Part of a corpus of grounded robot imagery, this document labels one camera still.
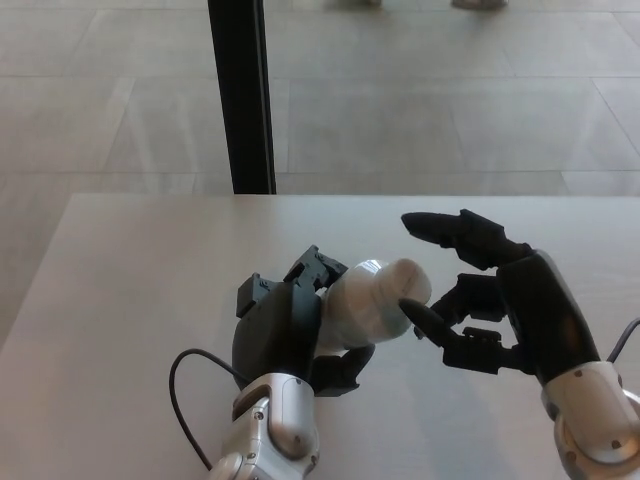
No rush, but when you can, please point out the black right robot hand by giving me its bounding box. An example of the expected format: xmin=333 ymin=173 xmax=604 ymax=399
xmin=398 ymin=208 xmax=602 ymax=389

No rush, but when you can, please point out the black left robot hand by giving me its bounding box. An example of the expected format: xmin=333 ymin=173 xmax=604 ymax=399
xmin=230 ymin=244 xmax=377 ymax=400

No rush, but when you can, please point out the white plastic bottle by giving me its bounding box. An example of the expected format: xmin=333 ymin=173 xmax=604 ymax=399
xmin=314 ymin=258 xmax=417 ymax=350

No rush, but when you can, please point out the white screw cap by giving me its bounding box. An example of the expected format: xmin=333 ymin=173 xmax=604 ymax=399
xmin=381 ymin=257 xmax=433 ymax=317

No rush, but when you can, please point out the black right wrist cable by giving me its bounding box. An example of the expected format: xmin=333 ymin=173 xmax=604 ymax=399
xmin=605 ymin=317 xmax=640 ymax=363

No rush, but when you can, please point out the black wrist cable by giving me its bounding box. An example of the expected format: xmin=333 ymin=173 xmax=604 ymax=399
xmin=605 ymin=317 xmax=640 ymax=363
xmin=168 ymin=348 xmax=247 ymax=472

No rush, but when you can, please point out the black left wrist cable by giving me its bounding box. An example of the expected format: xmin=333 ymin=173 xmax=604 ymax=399
xmin=168 ymin=348 xmax=247 ymax=472

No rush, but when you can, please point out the black vertical frame post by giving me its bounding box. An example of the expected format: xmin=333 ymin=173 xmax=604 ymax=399
xmin=206 ymin=0 xmax=278 ymax=196

